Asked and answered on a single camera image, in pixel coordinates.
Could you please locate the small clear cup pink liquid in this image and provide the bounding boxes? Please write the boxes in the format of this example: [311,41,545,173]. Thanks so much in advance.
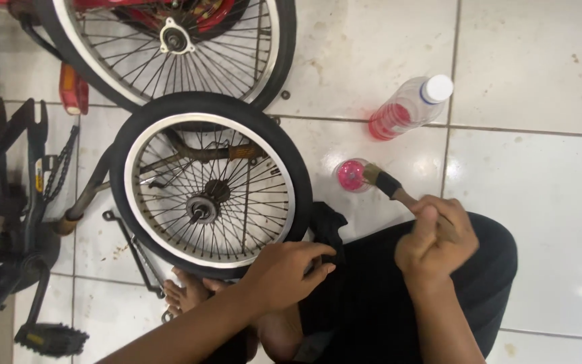
[335,158,374,193]

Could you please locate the person's right hand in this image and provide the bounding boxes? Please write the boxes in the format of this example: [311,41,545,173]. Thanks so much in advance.
[394,194,480,294]

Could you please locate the black cloth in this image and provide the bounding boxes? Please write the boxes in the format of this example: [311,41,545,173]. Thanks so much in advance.
[309,201,349,266]

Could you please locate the person's left hand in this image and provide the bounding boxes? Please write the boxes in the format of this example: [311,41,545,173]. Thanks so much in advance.
[240,242,337,314]

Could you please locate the red orange reflector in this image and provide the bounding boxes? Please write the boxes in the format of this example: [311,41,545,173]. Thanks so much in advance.
[59,62,90,116]

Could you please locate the black bicycle chain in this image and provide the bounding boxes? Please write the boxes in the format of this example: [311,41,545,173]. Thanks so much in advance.
[43,125,80,204]

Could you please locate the black bicycle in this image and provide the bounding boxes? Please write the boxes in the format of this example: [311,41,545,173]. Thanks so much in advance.
[0,96,90,359]

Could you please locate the black metal stay bracket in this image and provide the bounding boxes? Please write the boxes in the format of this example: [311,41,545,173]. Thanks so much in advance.
[102,210,166,300]

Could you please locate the rusty handlebar tube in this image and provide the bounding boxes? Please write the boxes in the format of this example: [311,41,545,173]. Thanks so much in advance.
[53,129,269,237]

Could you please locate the person's bare foot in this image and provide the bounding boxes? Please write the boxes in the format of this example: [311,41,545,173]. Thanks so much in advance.
[163,267,232,317]

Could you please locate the small black-tyred bicycle wheel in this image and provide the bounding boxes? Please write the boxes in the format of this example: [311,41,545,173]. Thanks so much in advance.
[109,91,314,280]

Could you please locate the person's black shorts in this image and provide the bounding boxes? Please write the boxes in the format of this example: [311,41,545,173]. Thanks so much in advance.
[291,212,518,364]

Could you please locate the large white-walled bicycle wheel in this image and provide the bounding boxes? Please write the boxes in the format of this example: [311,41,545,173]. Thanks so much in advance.
[32,0,298,114]

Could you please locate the clear bottle with red liquid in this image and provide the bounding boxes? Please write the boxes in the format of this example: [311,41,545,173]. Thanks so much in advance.
[368,74,454,142]

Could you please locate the wooden-handled paintbrush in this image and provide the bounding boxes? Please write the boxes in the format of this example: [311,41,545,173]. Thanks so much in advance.
[362,163,425,213]

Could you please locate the black bicycle pedal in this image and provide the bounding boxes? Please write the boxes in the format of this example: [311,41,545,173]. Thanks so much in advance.
[14,323,90,359]

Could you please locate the red bicycle frame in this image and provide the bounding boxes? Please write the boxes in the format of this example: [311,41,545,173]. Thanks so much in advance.
[0,0,251,33]

